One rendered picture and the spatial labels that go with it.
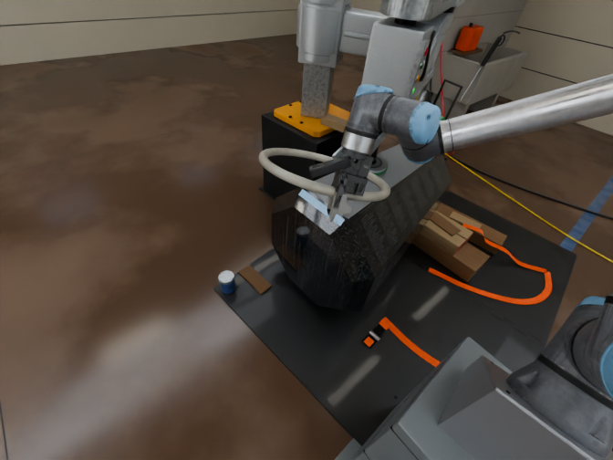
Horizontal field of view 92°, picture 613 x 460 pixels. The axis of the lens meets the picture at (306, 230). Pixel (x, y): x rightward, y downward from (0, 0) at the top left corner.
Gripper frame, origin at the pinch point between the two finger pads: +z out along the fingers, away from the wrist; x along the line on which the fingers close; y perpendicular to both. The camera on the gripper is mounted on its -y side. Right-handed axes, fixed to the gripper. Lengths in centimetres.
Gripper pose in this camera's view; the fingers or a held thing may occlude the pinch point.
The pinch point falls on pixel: (328, 214)
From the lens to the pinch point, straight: 91.0
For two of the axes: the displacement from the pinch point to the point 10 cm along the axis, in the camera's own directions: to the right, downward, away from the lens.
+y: 9.7, 1.8, 1.8
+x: -0.8, -4.4, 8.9
